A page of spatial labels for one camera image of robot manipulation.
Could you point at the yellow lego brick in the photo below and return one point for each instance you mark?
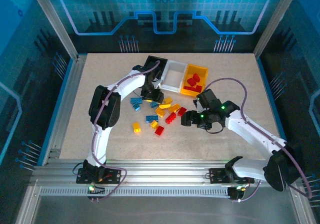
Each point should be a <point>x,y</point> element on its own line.
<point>154,124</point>
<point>160,111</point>
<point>174,108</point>
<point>136,127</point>
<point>165,106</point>
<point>168,100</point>

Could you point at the small blue lego brick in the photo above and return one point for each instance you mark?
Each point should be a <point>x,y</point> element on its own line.
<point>136,107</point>

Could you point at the white plastic bin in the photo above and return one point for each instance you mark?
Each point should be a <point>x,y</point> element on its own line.
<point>172,75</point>

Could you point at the black plastic bin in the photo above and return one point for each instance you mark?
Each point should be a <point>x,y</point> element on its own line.
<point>152,60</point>

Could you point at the yellow plastic bin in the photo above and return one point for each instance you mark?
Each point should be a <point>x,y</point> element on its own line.
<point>188,70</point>

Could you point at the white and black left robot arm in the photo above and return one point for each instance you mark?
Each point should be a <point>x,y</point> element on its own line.
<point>101,146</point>

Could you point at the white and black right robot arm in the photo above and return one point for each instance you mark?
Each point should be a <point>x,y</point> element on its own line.
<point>255,134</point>

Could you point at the blue table edge strip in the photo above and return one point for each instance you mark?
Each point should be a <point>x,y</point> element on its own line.
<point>270,96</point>
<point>61,96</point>

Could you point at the black connector box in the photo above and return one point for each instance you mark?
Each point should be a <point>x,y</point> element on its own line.
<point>235,192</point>
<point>96,191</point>

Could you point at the grey metal plate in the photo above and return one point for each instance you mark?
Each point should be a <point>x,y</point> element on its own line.
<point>162,211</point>

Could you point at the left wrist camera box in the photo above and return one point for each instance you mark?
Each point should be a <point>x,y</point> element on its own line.
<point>157,84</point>

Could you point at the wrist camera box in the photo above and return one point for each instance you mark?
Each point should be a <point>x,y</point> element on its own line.
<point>157,84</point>
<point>196,104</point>

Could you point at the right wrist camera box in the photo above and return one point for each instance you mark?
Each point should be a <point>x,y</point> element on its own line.
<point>196,104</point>

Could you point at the wide aluminium mounting rail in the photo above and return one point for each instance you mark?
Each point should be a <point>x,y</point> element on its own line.
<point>162,171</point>

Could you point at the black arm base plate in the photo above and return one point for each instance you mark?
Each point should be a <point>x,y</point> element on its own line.
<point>217,175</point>
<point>115,175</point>

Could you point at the aluminium table side rail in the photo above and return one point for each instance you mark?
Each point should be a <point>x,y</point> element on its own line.
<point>71,89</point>

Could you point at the aluminium frame post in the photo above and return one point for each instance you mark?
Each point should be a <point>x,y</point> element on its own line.
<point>56,22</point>
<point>275,22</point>

